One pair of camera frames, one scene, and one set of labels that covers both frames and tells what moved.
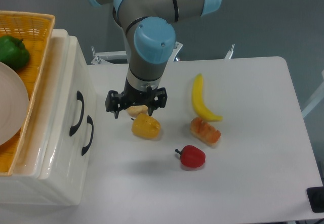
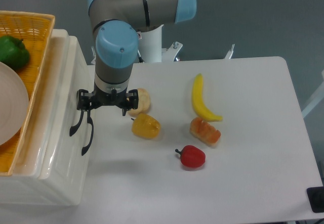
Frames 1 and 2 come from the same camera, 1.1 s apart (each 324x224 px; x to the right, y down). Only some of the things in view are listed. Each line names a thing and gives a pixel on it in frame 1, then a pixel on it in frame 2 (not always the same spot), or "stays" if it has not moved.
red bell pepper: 191,157 stays
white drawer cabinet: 55,164 stays
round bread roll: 134,110 stays
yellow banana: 199,106 stays
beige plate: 14,103 stays
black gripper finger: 113,102 → 83,100
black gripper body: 130,96 → 99,97
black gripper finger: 160,100 → 132,101
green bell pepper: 13,52 stays
